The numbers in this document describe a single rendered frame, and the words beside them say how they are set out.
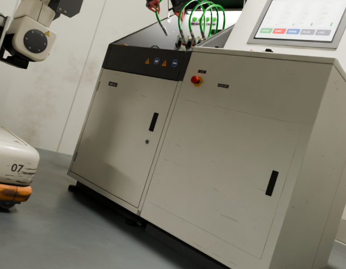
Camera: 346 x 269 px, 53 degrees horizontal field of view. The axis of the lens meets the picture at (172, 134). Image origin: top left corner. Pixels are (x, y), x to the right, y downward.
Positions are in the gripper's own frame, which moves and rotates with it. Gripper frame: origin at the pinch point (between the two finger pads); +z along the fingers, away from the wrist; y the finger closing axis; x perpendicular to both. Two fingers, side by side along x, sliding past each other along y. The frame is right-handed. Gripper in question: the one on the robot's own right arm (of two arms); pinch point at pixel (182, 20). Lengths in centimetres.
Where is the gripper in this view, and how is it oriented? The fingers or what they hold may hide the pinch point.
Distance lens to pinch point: 226.2
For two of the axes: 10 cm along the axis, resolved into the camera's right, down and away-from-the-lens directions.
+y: 7.8, -5.0, 3.8
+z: 3.5, 8.5, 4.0
